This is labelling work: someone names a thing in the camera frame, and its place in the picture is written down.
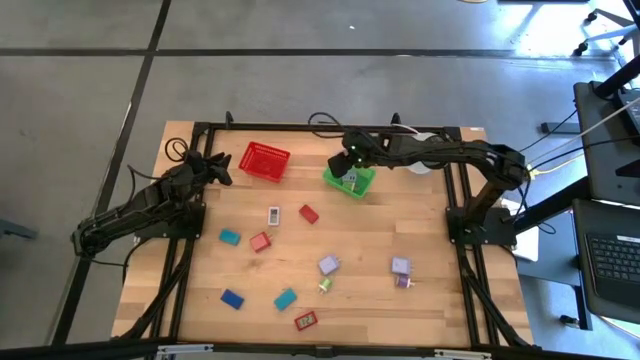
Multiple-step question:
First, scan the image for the red wall charger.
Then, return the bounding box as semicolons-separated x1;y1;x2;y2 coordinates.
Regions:
248;231;273;254

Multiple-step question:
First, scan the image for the black side desk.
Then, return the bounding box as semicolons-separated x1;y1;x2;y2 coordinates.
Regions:
573;79;640;206

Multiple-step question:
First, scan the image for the red plastic basket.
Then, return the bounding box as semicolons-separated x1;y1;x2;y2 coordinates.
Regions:
238;140;292;183

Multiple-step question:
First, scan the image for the grey chair leg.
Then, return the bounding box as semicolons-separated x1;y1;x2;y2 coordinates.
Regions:
0;218;40;240

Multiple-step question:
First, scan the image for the red digital clock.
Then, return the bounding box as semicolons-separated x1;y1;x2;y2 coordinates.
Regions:
293;310;319;332

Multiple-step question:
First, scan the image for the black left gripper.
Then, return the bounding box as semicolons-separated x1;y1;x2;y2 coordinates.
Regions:
183;149;234;190

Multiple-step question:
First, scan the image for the white paper sheet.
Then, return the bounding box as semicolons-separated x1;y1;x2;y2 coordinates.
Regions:
499;198;540;262

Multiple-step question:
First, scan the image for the silver metal bracket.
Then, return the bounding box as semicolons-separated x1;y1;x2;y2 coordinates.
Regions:
433;348;494;360
156;343;215;360

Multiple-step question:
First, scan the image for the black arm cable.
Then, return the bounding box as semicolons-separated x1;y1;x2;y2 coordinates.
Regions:
164;137;194;164
307;111;351;140

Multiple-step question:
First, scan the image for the black desk stand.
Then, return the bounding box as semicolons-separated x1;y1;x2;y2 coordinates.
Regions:
513;177;596;332

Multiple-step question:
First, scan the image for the green plastic basket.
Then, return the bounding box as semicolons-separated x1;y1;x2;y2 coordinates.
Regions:
322;165;377;200

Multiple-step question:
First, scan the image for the black laptop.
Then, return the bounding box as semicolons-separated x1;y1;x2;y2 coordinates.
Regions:
574;198;640;326

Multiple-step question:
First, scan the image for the black desk foot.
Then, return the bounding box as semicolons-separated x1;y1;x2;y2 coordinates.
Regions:
539;122;581;135

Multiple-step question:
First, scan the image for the blue rectangular case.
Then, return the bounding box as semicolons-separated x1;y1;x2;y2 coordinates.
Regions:
220;288;246;311

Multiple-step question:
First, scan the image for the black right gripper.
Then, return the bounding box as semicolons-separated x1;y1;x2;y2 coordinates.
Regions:
327;130;392;180

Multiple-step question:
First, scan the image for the red rectangular case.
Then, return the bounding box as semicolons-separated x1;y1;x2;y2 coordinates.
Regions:
298;204;321;225

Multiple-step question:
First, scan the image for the grey office chair base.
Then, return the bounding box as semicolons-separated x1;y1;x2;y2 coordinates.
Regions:
572;7;640;57

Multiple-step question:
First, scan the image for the black aluminium table frame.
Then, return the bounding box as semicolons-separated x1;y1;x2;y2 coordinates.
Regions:
112;110;541;360

